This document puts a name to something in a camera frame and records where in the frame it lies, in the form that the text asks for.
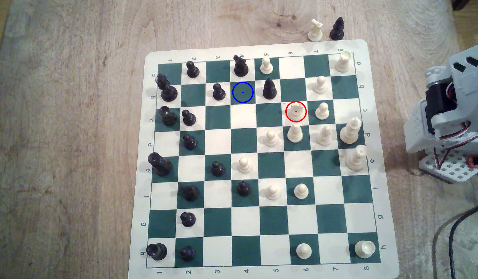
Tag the white knight chess piece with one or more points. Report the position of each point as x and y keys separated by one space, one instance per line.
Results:
x=315 y=34
x=295 y=107

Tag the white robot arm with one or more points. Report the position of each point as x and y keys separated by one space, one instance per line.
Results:
x=461 y=85

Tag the green white chess board mat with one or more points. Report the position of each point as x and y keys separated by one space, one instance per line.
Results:
x=244 y=141

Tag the white pawn chess piece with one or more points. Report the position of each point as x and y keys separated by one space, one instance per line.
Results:
x=244 y=166
x=273 y=193
x=266 y=68
x=301 y=192
x=304 y=252
x=322 y=113
x=320 y=86
x=270 y=140

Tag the black pawn chess piece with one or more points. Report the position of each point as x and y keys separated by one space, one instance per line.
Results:
x=218 y=169
x=244 y=190
x=219 y=93
x=192 y=71
x=189 y=119
x=190 y=143
x=187 y=254
x=188 y=220

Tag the black bishop chess piece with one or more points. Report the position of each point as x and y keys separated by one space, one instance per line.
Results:
x=269 y=92
x=337 y=33

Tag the white bishop chess piece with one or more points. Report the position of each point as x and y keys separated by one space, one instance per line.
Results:
x=295 y=135
x=324 y=137

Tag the black knight chess piece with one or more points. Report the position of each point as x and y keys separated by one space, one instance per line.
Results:
x=191 y=193
x=241 y=69

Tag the white queen chess piece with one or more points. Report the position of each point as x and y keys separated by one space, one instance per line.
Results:
x=349 y=133

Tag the white king chess piece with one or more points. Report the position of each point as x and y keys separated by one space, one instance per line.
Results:
x=355 y=161

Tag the white rook chess piece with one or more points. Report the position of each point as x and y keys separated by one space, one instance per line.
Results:
x=365 y=250
x=342 y=64

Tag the orange black clamp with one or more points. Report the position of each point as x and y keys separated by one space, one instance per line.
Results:
x=477 y=161

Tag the white perforated base plate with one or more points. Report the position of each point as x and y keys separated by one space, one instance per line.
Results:
x=452 y=168

